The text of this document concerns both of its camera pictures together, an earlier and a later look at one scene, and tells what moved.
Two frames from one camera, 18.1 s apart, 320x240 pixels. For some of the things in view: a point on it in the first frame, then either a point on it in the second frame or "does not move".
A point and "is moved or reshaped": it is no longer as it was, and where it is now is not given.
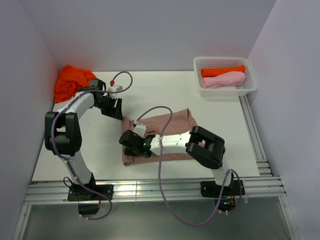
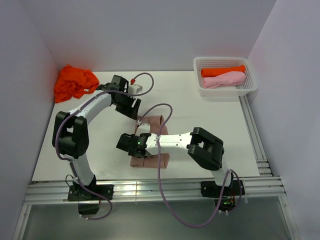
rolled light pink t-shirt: [226, 79] does not move
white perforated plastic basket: [248, 85] does not move
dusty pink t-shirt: [181, 122] is moved or reshaped
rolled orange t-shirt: [214, 72] does not move
